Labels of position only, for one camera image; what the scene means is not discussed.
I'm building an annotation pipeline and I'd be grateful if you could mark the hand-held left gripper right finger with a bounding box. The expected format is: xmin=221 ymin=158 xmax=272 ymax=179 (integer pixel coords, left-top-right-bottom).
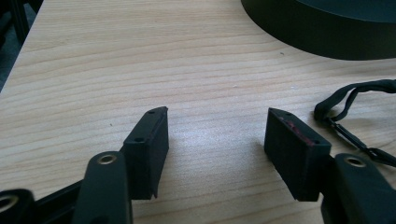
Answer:
xmin=263 ymin=107 xmax=396 ymax=224

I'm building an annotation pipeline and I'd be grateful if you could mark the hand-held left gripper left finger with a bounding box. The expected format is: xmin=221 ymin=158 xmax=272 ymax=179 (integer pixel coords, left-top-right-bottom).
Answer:
xmin=71 ymin=105 xmax=170 ymax=224

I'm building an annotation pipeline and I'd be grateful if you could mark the large black round container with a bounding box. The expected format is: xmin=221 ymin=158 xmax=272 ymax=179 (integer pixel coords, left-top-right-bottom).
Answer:
xmin=240 ymin=0 xmax=396 ymax=62

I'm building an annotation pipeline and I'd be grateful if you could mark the dark metal stand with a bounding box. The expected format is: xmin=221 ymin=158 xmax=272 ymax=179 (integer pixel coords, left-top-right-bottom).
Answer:
xmin=0 ymin=0 xmax=45 ymax=50

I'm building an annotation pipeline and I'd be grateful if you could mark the black strap with clip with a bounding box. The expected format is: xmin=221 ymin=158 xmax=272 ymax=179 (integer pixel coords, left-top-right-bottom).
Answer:
xmin=313 ymin=78 xmax=396 ymax=168

